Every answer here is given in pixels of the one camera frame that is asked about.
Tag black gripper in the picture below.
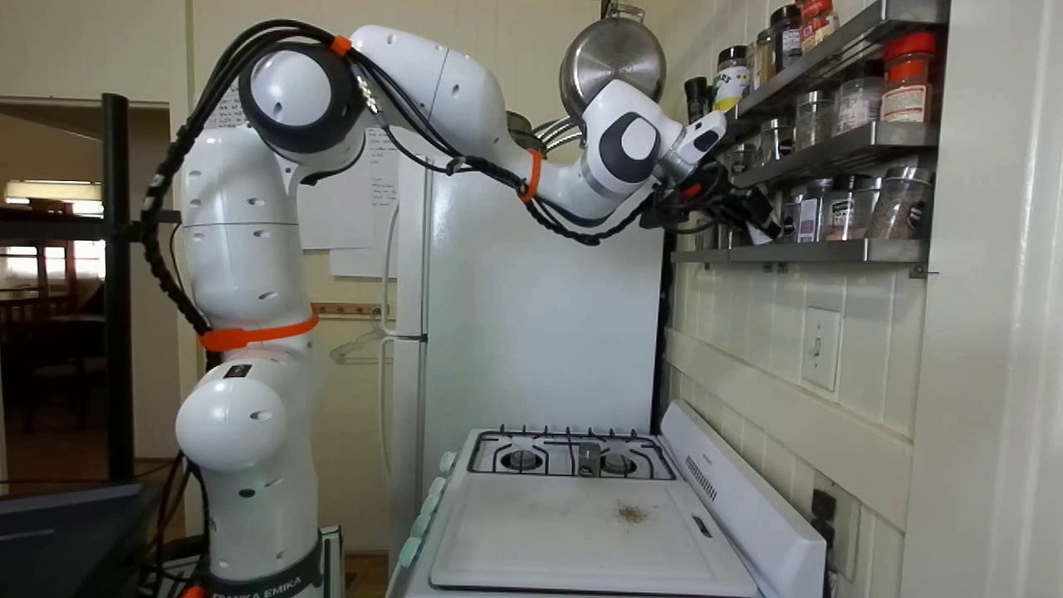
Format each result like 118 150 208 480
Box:
652 161 779 248

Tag steel spice shelf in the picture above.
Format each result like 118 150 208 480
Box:
672 234 931 279
727 117 942 202
708 0 952 145

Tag jar with purple white label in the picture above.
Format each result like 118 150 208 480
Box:
791 179 831 247

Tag glass spice jar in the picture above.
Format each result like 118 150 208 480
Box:
756 112 794 169
794 85 837 151
831 74 885 138

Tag steel lid pale spice jar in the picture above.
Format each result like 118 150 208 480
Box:
831 176 880 243

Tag large jar black lid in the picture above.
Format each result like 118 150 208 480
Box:
710 43 756 119

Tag glass jar of pepper grains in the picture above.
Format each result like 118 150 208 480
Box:
872 161 931 243

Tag brown spice jar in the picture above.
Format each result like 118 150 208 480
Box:
751 26 778 92

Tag black lid spice jar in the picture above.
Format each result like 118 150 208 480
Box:
771 0 808 74

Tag large hanging steel pan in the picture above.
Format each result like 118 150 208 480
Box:
553 0 672 119

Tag red lid spice jar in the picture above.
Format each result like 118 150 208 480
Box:
878 26 942 127

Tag small steel pot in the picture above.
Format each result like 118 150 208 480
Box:
502 105 559 151

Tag white refrigerator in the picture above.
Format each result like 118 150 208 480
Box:
383 151 673 557

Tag white gas stove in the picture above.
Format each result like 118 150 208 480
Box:
386 395 831 598

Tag black burner grate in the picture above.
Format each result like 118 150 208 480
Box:
464 425 681 484

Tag spilled brown spice grains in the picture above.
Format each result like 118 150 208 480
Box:
612 497 657 528

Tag white plastic cutting board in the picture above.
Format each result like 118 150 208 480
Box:
427 470 761 598

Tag white paper sheet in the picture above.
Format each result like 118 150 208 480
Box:
294 128 406 281

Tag black vertical pole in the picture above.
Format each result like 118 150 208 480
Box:
100 92 139 484

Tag dark grey laptop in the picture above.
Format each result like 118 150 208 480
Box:
0 477 162 598

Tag white light switch plate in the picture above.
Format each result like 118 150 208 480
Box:
797 305 847 397

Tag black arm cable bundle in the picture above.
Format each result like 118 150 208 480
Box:
136 13 667 343

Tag black wall plug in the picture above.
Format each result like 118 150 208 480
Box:
811 484 839 552

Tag white wire hanger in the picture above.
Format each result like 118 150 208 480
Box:
325 319 427 367

